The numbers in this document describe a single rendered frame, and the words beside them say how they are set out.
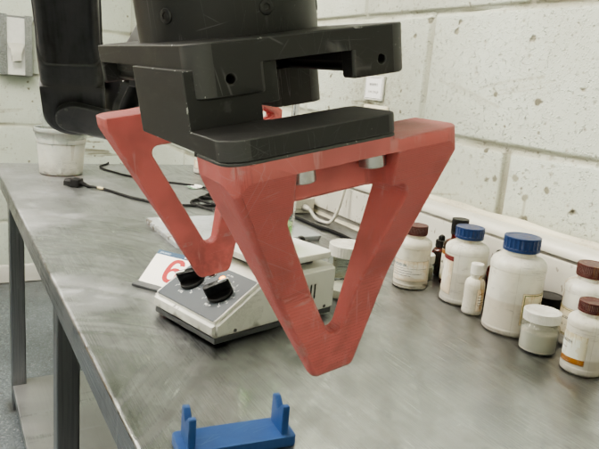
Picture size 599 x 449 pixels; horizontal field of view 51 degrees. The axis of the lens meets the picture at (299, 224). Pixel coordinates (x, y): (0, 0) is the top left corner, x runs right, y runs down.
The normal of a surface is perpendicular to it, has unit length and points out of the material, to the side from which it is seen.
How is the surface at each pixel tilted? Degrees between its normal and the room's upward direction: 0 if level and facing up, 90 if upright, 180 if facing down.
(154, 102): 101
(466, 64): 90
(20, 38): 90
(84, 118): 131
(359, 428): 0
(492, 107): 90
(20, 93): 90
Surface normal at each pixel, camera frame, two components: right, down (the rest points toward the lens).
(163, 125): -0.87, 0.22
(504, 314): -0.52, 0.11
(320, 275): 0.69, 0.22
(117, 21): 0.49, 0.24
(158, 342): 0.08, -0.97
